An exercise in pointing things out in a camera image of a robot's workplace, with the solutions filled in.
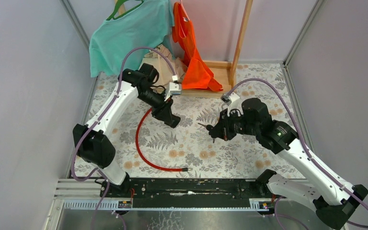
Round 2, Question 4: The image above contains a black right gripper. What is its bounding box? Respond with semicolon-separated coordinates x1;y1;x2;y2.
209;107;259;141

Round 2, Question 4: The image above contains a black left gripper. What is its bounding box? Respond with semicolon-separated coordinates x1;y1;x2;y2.
135;87;172;124

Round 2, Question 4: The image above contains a red cable lock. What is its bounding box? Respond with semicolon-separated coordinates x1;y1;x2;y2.
135;108;193;172

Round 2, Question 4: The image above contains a black headed key bunch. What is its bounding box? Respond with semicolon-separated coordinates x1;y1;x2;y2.
197;123;215;143

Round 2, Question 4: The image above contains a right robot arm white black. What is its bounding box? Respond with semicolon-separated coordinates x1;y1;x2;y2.
206;98;368;230

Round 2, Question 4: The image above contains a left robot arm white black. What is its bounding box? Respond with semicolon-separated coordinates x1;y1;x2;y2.
73;63;182;197

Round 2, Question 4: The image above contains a floral table mat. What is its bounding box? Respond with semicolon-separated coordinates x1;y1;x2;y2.
71;63;313;180

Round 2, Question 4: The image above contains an orange garment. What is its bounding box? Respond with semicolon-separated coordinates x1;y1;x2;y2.
172;2;223;92

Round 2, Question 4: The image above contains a beige cloth bag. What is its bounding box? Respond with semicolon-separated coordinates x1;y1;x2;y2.
141;44;187;87

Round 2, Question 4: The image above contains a wooden clothes rack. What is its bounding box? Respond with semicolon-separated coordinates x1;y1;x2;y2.
114;0;254;100

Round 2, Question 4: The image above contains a teal t-shirt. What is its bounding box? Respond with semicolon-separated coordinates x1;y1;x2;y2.
89;0;174;78

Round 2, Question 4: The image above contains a green clothes hanger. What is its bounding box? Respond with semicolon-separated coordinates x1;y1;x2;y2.
106;0;144;21

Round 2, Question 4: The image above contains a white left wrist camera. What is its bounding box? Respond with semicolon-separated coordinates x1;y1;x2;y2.
164;75;182;101

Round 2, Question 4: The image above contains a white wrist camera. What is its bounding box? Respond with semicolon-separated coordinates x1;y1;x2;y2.
164;75;182;101
221;92;241;117

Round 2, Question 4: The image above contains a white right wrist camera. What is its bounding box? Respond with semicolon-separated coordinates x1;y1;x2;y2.
221;92;241;117

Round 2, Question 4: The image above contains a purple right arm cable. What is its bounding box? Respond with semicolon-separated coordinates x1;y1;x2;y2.
223;78;368;230

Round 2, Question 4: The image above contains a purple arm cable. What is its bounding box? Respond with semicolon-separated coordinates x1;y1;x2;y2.
70;46;178;230
223;78;368;230

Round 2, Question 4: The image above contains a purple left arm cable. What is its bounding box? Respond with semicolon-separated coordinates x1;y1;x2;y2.
70;46;178;230

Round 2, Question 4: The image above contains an aluminium frame rail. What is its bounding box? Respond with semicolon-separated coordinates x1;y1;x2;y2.
54;179;339;212

